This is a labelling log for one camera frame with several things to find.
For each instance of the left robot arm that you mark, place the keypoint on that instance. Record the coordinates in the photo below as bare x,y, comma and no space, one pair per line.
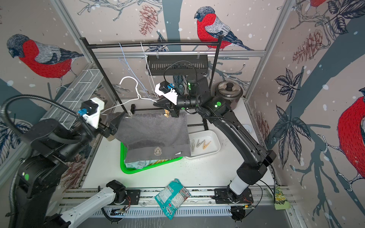
38,176

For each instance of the white wire hanger front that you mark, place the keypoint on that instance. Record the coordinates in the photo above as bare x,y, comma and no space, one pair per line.
150,78

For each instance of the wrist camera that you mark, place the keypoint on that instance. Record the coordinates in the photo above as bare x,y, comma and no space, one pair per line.
167,90
90,110

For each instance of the white plastic tray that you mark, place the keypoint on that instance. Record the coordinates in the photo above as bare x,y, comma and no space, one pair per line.
213,147

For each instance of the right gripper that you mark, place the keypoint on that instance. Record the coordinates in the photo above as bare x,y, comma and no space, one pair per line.
172,107

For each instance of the teal snack packet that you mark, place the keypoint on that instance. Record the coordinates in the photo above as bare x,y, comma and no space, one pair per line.
172,197

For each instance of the light blue wire hanger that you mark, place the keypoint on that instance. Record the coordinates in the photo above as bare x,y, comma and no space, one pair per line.
131,72

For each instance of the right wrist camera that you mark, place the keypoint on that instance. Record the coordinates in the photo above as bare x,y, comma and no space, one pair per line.
167,90

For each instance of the green plastic basket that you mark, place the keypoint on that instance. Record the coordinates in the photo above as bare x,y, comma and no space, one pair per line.
131,170

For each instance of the silver rice cooker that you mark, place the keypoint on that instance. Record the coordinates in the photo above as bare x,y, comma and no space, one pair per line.
231,92

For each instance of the light blue towel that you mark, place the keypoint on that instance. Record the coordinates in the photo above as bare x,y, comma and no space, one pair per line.
140,164

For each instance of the white wire mesh shelf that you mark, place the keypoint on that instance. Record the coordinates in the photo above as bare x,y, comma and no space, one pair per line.
72,98

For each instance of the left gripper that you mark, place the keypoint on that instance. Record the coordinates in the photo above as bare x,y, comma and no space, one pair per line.
114,124

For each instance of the black perforated wall basket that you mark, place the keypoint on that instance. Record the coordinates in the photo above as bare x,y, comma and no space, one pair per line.
178,65

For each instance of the pink cup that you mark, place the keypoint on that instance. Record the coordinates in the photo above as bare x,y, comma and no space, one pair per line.
248,128

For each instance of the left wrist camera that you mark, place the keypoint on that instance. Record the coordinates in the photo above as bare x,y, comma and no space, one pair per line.
90,110

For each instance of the dark grey towel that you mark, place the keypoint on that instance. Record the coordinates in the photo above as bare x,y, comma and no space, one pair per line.
151,136

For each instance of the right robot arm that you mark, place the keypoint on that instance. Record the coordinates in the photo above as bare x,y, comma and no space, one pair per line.
219,113

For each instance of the black clothes rack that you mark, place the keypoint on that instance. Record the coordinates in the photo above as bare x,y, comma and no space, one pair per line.
90,47

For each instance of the beige clothespin blue towel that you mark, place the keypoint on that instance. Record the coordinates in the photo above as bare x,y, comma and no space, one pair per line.
199,143

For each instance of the green yellow label card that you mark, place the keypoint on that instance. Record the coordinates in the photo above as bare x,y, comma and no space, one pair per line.
280,200

